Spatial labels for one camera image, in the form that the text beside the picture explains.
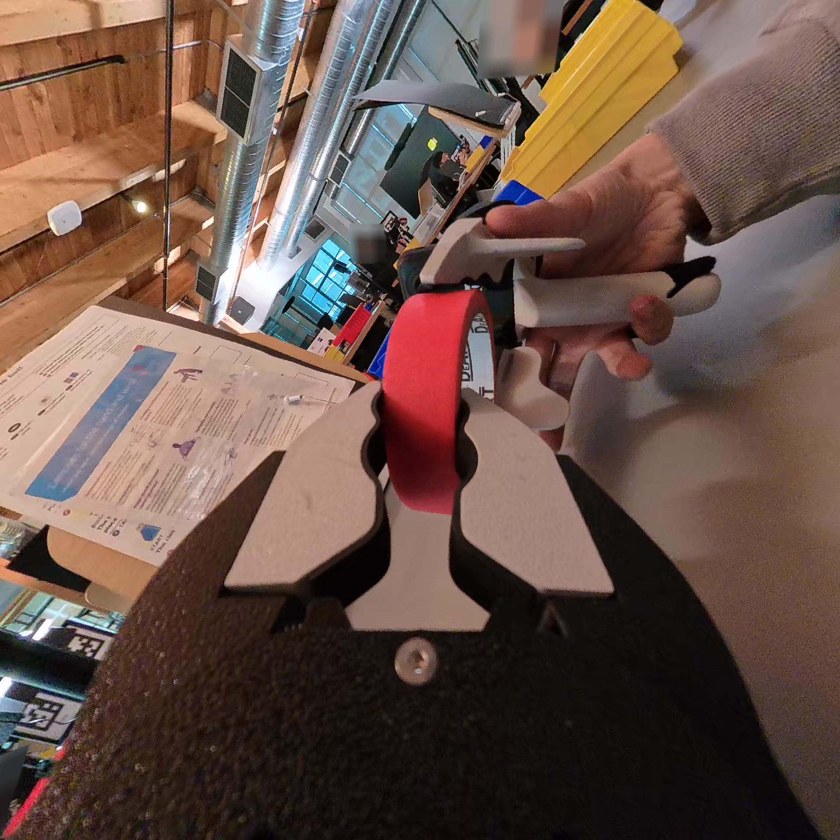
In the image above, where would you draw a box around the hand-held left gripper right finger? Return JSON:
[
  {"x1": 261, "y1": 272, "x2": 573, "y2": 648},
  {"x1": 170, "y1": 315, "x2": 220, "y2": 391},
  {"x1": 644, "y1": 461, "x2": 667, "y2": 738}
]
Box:
[{"x1": 449, "y1": 392, "x2": 616, "y2": 621}]

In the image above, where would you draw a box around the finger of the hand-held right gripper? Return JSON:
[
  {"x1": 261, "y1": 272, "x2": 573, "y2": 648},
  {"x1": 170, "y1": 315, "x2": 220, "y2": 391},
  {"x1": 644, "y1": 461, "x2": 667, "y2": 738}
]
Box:
[
  {"x1": 417, "y1": 218, "x2": 587, "y2": 287},
  {"x1": 495, "y1": 346, "x2": 571, "y2": 432}
]

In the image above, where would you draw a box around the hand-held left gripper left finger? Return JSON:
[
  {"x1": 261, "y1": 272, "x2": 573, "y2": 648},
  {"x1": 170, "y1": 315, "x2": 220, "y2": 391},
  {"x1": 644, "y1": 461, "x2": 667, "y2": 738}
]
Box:
[{"x1": 223, "y1": 381, "x2": 389, "y2": 608}]

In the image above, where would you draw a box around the red tape roll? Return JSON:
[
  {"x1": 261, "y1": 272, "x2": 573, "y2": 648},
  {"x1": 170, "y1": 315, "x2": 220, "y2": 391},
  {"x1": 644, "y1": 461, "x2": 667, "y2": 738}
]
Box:
[{"x1": 382, "y1": 289, "x2": 497, "y2": 515}]

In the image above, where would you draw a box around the grey desk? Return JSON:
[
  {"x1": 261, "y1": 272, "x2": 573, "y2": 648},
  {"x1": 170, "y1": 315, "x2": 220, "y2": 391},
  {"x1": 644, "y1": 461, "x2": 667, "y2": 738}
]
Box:
[{"x1": 558, "y1": 197, "x2": 840, "y2": 840}]

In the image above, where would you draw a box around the person's right hand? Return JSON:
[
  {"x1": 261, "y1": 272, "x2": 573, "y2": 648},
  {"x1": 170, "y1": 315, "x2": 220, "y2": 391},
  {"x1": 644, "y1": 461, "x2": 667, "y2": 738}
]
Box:
[{"x1": 486, "y1": 133, "x2": 713, "y2": 382}]

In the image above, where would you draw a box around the black monitor screen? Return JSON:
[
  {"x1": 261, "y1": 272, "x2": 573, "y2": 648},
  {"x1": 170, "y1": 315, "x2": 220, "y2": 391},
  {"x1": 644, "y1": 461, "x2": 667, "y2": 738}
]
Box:
[{"x1": 381, "y1": 108, "x2": 460, "y2": 217}]

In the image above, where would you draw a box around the red plastic bin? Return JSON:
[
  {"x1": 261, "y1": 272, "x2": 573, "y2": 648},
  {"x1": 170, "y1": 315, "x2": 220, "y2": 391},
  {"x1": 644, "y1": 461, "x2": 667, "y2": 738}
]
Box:
[{"x1": 335, "y1": 305, "x2": 388, "y2": 349}]

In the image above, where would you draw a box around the large window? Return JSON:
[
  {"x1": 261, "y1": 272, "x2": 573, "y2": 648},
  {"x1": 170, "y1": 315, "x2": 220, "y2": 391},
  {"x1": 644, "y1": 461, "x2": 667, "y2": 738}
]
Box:
[{"x1": 289, "y1": 239, "x2": 358, "y2": 329}]

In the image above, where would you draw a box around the black backed document stand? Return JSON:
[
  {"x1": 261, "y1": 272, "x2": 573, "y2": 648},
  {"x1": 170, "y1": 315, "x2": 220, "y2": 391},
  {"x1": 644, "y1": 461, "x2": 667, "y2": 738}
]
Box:
[{"x1": 352, "y1": 80, "x2": 522, "y2": 139}]

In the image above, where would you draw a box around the printed instruction sheet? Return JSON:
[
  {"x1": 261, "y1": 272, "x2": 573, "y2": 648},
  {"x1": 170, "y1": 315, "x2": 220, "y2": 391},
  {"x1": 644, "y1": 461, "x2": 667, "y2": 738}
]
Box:
[{"x1": 0, "y1": 305, "x2": 355, "y2": 568}]

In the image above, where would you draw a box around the stack of yellow bins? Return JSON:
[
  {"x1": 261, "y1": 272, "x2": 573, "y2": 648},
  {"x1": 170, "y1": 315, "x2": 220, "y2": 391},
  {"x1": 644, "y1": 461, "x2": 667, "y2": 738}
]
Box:
[{"x1": 499, "y1": 0, "x2": 683, "y2": 198}]

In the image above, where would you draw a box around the wooden document stand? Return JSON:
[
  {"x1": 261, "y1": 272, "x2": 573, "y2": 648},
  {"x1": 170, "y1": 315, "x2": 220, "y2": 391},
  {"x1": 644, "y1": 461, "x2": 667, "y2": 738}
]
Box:
[{"x1": 0, "y1": 295, "x2": 375, "y2": 614}]

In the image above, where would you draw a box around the black white tag board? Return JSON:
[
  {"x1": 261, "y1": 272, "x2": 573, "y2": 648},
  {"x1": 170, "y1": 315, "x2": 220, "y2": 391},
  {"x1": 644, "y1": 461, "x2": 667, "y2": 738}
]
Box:
[
  {"x1": 46, "y1": 620, "x2": 119, "y2": 660},
  {"x1": 13, "y1": 692, "x2": 83, "y2": 746}
]

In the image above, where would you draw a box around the silver ventilation duct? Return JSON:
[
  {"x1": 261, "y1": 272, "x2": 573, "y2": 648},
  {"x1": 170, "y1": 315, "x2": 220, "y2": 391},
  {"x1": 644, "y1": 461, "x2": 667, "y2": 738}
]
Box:
[
  {"x1": 210, "y1": 0, "x2": 309, "y2": 322},
  {"x1": 259, "y1": 0, "x2": 408, "y2": 270}
]

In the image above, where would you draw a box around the duct vent grille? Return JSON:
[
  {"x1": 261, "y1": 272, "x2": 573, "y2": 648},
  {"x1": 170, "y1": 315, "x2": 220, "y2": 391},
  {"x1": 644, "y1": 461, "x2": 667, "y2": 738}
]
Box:
[{"x1": 217, "y1": 36, "x2": 263, "y2": 145}]

